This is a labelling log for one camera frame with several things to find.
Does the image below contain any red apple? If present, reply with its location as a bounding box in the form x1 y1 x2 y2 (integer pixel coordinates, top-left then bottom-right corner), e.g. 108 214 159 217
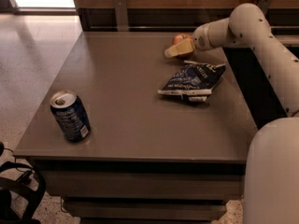
172 34 192 45

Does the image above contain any blue chip bag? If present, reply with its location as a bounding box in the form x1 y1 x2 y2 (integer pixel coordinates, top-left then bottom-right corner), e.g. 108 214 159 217
158 61 226 103

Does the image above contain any grey drawer cabinet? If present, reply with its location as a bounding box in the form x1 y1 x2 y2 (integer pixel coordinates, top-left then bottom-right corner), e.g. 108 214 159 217
15 33 256 224

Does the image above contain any metal bracket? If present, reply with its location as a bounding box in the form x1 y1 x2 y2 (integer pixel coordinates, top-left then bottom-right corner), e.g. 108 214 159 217
113 0 129 32
257 0 273 15

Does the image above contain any left metal bracket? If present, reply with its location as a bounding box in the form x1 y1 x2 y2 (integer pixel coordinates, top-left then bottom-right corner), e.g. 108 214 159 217
113 0 129 32

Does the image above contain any right metal bracket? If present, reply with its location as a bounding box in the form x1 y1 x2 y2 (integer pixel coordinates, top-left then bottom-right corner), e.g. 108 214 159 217
257 0 273 15

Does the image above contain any blue pepsi can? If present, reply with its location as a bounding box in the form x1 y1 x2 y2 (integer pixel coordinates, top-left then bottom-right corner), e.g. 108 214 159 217
50 90 91 142

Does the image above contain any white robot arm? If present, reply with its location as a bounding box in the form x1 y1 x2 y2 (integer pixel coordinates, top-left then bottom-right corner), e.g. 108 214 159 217
164 3 299 224

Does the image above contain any black chair base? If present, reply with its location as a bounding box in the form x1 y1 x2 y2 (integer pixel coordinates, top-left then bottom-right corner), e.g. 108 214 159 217
0 141 47 224

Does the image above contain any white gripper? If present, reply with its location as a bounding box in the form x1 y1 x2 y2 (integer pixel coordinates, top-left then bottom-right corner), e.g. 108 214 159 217
164 24 214 58

